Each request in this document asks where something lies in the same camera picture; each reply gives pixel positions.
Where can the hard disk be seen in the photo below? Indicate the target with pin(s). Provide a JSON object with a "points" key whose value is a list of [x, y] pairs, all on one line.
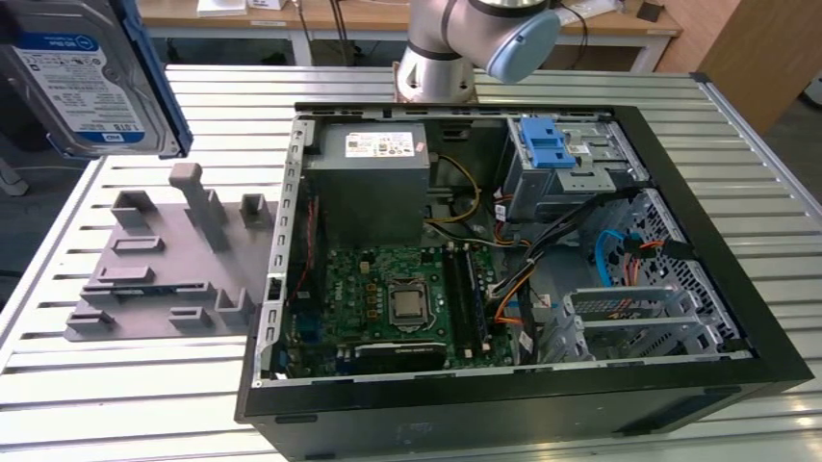
{"points": [[77, 86]]}

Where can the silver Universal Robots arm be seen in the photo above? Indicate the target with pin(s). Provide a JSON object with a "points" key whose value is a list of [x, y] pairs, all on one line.
{"points": [[436, 72]]}

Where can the metal disk bay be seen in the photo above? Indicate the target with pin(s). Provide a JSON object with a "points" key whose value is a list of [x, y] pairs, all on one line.
{"points": [[642, 322]]}

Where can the grey power supply unit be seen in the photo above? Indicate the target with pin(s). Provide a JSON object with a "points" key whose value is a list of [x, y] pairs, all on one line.
{"points": [[365, 202]]}

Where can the green motherboard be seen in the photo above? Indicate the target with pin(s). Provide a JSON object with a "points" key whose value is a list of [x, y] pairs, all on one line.
{"points": [[359, 289]]}

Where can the silver CPU in socket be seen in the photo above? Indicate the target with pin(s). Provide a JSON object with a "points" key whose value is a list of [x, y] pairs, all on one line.
{"points": [[405, 305]]}

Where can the black RAM slot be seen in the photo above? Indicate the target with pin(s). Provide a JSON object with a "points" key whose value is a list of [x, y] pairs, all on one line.
{"points": [[456, 298]]}

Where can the metal optical drive cage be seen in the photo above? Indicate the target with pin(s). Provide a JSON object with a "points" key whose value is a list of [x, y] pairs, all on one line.
{"points": [[532, 192]]}

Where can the black graphics card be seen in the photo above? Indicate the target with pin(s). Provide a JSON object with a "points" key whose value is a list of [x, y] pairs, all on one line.
{"points": [[397, 358]]}

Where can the blue drive latch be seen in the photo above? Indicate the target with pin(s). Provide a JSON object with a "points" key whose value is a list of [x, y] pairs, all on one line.
{"points": [[541, 144]]}

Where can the grey parts rack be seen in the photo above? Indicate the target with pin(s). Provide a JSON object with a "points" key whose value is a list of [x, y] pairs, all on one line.
{"points": [[173, 260]]}

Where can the black open PC case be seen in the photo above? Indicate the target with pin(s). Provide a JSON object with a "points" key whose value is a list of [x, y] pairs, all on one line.
{"points": [[449, 418]]}

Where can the green RAM stick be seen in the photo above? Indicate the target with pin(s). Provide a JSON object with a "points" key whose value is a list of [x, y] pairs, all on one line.
{"points": [[144, 291]]}

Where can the wooden desk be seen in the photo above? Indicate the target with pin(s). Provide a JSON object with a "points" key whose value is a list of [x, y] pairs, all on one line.
{"points": [[224, 21]]}

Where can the white box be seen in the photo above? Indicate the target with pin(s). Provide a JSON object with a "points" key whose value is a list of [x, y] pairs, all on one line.
{"points": [[221, 7]]}

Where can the small black square object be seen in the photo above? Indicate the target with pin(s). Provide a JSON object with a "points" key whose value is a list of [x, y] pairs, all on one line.
{"points": [[650, 12]]}

